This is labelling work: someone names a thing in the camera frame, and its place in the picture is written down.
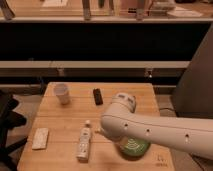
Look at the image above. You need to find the white rectangular sponge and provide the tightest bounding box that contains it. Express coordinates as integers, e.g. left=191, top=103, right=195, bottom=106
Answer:
left=32, top=128, right=49, bottom=150

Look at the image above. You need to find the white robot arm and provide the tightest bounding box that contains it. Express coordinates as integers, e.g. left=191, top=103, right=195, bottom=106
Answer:
left=100, top=93, right=213, bottom=160

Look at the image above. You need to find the green ceramic bowl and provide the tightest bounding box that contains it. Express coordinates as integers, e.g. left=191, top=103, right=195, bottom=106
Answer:
left=117, top=137, right=151, bottom=157

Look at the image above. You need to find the black rectangular block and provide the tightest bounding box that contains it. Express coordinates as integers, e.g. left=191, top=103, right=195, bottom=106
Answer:
left=93, top=88, right=103, bottom=105

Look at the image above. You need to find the white paper cup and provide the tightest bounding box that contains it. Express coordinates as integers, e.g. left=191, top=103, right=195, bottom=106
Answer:
left=53, top=83, right=70, bottom=105

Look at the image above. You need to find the white squeeze bottle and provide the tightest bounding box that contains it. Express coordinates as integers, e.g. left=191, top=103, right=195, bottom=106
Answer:
left=76, top=120, right=92, bottom=162

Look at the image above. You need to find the dark cabinet right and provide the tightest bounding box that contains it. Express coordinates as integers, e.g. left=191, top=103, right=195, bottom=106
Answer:
left=171, top=24, right=213, bottom=119

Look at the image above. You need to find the black office chair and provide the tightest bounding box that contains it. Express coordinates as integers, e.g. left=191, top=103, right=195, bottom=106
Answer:
left=0, top=90, right=27, bottom=171

